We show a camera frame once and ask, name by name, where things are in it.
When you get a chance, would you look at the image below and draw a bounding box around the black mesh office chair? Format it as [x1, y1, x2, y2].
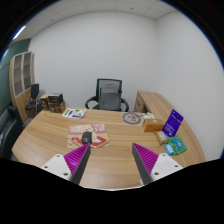
[85, 78, 129, 112]

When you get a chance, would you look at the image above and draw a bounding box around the purple standing card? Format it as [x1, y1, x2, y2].
[163, 110, 183, 137]

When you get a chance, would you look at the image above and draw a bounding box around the small tan box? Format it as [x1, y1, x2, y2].
[154, 131, 168, 145]

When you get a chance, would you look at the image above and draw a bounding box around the black computer mouse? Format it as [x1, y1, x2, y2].
[82, 131, 93, 144]

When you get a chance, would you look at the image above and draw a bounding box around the black chair at left edge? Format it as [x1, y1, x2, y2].
[0, 106, 23, 160]

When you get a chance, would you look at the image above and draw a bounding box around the pink patterned mouse pad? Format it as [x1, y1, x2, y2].
[67, 124, 109, 149]

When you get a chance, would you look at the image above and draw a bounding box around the white green leaflet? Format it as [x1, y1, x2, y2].
[63, 108, 86, 118]

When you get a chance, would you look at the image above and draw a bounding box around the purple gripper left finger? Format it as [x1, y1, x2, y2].
[40, 143, 92, 186]

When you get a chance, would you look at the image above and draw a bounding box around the small blue box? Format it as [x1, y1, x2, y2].
[165, 144, 174, 155]

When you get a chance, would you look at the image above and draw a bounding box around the wooden bookshelf cabinet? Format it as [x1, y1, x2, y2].
[9, 52, 34, 122]

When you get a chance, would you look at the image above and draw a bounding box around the green packaged box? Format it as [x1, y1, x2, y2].
[168, 136, 187, 155]

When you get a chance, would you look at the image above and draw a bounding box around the brown cardboard box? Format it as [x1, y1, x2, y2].
[142, 119, 164, 132]

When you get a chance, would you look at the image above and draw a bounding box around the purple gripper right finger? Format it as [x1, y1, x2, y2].
[131, 142, 184, 185]

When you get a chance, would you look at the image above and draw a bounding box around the black side chair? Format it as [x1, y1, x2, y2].
[25, 84, 41, 114]

